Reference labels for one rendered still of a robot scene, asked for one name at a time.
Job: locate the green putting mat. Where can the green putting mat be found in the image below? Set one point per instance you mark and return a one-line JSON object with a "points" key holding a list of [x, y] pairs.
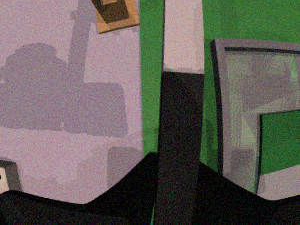
{"points": [[277, 20]]}

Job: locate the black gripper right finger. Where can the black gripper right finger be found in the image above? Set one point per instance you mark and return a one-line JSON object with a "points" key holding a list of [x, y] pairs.
{"points": [[222, 202]]}

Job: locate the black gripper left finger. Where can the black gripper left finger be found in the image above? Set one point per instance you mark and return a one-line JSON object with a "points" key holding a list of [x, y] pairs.
{"points": [[129, 202]]}

